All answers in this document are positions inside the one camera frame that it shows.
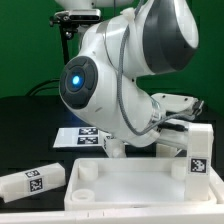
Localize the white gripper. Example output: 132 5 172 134
156 120 189 150

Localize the white desk top panel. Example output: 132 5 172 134
64 157 224 211

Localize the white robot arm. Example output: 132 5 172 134
59 0 199 147

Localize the white front obstacle bar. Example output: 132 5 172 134
0 204 224 224

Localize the white paper with markers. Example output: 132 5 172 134
53 127 105 148

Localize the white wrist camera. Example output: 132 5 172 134
152 93 204 115

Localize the black camera stand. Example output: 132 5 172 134
49 9 102 64

